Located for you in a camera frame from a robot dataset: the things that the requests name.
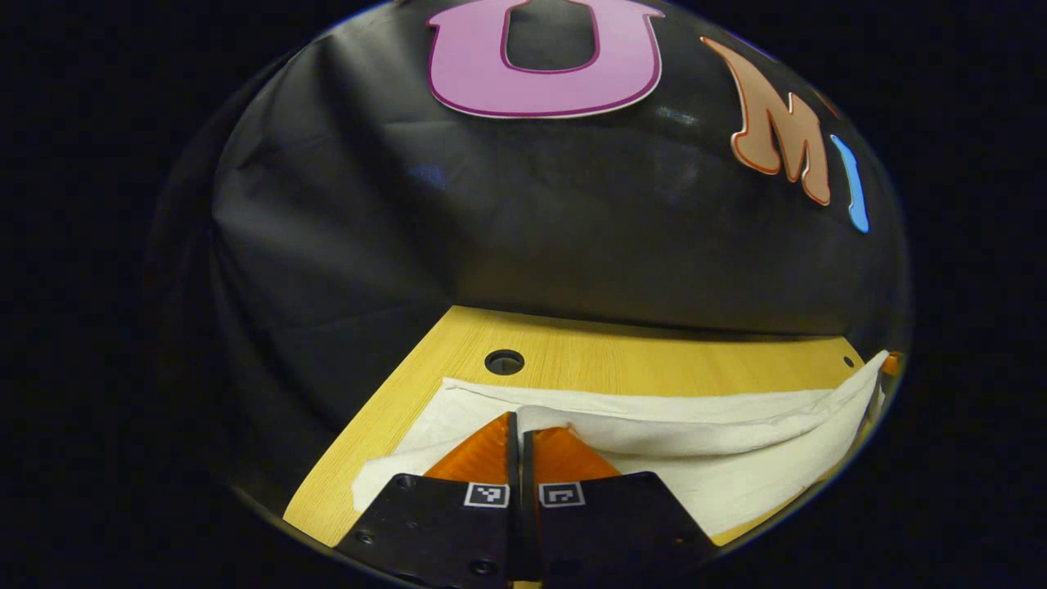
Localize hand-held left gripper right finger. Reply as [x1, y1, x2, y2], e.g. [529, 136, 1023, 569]
[522, 424, 719, 587]

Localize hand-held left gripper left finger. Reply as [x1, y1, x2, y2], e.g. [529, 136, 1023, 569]
[334, 411, 521, 588]

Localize white jeans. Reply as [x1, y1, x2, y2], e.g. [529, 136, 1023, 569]
[352, 350, 891, 539]

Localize black backdrop cloth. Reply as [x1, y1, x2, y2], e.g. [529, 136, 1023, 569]
[147, 0, 913, 524]

